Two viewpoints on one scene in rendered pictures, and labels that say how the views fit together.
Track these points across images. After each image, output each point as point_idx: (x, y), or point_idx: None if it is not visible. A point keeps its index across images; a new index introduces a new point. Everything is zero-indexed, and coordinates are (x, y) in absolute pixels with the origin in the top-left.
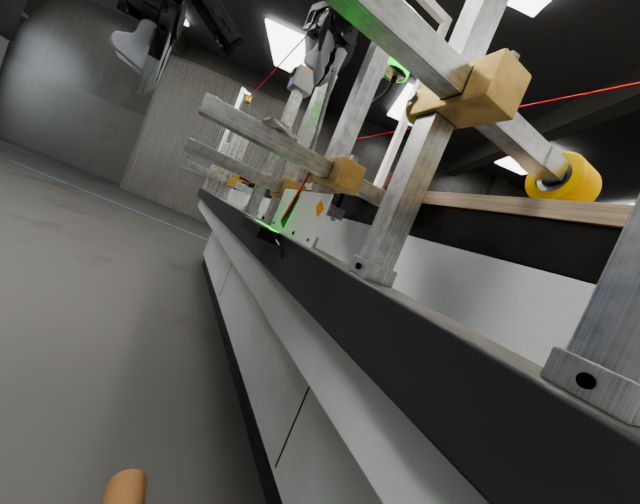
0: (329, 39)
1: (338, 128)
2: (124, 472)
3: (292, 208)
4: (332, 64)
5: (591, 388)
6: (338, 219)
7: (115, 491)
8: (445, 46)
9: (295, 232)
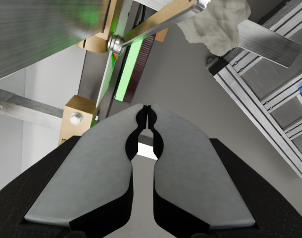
0: (205, 188)
1: (87, 23)
2: (159, 39)
3: None
4: (128, 133)
5: None
6: None
7: (164, 32)
8: None
9: (130, 8)
